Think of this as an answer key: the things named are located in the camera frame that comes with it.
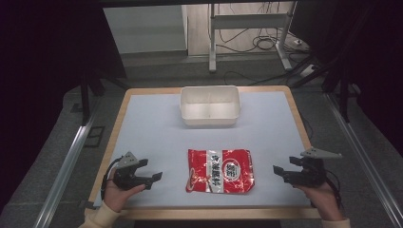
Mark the red and white snack packet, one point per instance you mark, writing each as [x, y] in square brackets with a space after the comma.
[202, 177]

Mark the dark curtain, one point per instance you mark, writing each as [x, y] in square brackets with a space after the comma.
[374, 57]
[41, 63]

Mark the person's right hand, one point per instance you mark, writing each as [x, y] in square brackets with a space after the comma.
[324, 199]

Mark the white power strip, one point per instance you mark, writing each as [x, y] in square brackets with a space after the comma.
[308, 71]

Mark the aluminium rail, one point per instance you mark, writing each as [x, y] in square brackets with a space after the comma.
[364, 158]
[63, 171]

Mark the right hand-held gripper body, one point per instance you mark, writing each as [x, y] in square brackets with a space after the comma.
[312, 174]

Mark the white metal desk frame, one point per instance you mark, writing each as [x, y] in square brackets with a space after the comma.
[250, 20]

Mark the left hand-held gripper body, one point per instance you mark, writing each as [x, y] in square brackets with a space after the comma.
[125, 177]

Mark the dark floor socket plate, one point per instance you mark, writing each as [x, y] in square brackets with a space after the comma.
[94, 136]

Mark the white plastic bin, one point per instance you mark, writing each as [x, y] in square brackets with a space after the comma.
[209, 109]

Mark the person's left hand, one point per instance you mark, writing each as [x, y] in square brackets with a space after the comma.
[115, 196]

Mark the black metal stand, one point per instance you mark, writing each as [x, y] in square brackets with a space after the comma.
[85, 101]
[343, 95]

